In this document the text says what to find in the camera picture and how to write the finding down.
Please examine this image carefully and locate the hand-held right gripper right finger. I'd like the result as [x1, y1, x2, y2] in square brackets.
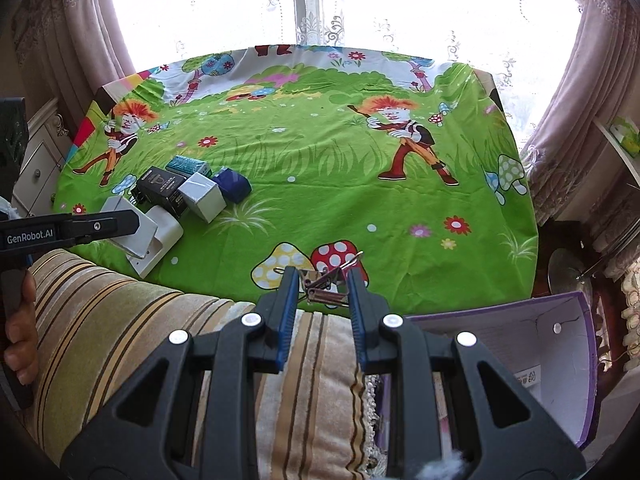
[346, 267, 586, 480]

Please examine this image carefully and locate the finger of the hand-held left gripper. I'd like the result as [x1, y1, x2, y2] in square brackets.
[62, 210, 141, 247]

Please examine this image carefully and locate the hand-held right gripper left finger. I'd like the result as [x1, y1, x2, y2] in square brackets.
[60, 266, 301, 480]

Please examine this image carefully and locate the metal binder clip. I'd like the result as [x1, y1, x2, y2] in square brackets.
[299, 250, 363, 306]

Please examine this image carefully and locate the purple cardboard box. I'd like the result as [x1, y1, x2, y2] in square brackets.
[370, 290, 598, 480]

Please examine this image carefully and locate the person's left hand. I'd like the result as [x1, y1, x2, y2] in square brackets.
[4, 270, 39, 387]

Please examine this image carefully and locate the white box gold trim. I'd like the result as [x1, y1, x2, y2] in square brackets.
[125, 207, 184, 279]

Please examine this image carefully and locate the black box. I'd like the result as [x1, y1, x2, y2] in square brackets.
[135, 166, 190, 219]

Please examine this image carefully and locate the white nightstand cabinet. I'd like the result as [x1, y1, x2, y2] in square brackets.
[10, 97, 76, 216]

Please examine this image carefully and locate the small white cube box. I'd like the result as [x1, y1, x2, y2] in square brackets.
[177, 172, 227, 224]

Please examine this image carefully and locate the teal box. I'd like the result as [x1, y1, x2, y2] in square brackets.
[166, 156, 210, 177]

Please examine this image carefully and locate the navy blue box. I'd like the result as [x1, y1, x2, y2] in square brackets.
[211, 166, 252, 205]

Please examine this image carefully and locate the printed green blanket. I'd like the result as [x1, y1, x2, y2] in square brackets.
[50, 45, 538, 318]

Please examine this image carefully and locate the mauve drape curtain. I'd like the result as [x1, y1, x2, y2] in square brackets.
[520, 0, 640, 221]
[30, 0, 138, 121]

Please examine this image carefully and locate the white lace curtain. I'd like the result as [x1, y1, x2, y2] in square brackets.
[107, 0, 583, 106]
[602, 240, 640, 366]

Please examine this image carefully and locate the green tissue pack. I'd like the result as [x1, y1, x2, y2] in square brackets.
[611, 116, 640, 157]

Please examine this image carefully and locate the white fluffy cord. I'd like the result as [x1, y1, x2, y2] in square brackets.
[417, 452, 478, 480]

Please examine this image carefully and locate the white table metal pedestal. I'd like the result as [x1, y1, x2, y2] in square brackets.
[547, 117, 640, 306]

